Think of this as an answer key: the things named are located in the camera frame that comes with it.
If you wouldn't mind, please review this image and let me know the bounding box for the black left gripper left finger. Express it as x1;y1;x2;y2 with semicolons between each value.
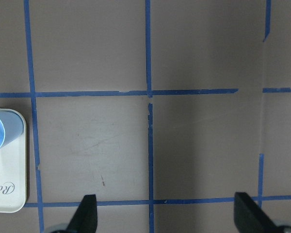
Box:
65;194;97;233

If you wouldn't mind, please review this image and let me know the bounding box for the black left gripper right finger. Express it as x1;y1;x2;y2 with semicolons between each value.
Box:
234;192;278;233

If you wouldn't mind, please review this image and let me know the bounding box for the blue cup near tray corner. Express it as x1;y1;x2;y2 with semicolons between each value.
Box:
0;111;24;148

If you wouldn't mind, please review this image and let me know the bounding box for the cream rabbit tray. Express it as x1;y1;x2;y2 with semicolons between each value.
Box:
0;108;27;213

